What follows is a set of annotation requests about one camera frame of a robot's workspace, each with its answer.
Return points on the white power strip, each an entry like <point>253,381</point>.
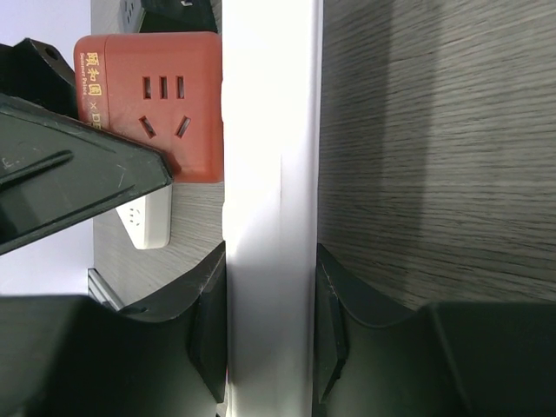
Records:
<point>271,107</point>

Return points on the white triangular socket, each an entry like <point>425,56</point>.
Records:
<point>147,219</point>

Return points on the left aluminium frame post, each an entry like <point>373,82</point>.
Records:
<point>102,292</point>

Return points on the black plug adapter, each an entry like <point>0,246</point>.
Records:
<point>176,16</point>

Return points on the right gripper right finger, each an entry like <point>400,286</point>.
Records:
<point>375,357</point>

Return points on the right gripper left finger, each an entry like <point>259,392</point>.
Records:
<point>164,355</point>

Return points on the red-brown plug adapter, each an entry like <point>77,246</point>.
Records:
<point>160,89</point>

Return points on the pink cube plug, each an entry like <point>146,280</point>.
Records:
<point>131,15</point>

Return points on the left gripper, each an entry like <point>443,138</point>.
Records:
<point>56,171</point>

